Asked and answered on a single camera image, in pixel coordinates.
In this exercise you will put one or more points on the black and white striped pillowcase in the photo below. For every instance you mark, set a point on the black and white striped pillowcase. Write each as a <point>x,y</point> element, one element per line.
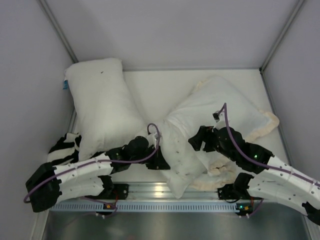
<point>66,150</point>

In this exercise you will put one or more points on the left aluminium frame post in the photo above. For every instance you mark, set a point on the left aluminium frame post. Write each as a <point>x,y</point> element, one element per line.
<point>57,29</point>

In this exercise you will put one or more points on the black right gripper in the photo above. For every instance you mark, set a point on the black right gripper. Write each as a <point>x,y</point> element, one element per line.
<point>199,139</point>

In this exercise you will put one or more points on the aluminium frame post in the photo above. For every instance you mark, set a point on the aluminium frame post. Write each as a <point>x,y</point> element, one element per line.
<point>57,29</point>
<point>289,21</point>

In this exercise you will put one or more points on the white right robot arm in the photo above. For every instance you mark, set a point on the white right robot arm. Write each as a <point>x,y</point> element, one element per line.
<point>263,175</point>

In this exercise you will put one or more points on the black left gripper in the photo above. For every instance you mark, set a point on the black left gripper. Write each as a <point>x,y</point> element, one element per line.
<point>158,161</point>

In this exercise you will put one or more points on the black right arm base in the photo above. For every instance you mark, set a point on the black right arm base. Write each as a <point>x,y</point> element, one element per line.
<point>232,194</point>

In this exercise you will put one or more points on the right aluminium frame post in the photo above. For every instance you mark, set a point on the right aluminium frame post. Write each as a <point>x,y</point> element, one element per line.
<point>289,21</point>

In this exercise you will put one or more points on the aluminium mounting rail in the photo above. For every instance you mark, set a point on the aluminium mounting rail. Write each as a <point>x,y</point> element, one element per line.
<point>160,191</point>

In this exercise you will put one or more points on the bare white pillow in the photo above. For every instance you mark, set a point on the bare white pillow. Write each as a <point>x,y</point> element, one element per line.
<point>107,116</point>

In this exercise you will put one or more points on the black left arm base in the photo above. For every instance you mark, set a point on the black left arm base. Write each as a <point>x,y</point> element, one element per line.
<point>118,191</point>

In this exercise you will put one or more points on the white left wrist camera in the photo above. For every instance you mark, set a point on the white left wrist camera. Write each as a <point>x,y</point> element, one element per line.
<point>154,140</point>

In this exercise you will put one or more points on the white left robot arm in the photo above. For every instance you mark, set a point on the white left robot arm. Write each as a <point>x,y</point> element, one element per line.
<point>53,183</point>

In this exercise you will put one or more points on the perforated grey cable duct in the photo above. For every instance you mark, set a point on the perforated grey cable duct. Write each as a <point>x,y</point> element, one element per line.
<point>150,207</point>

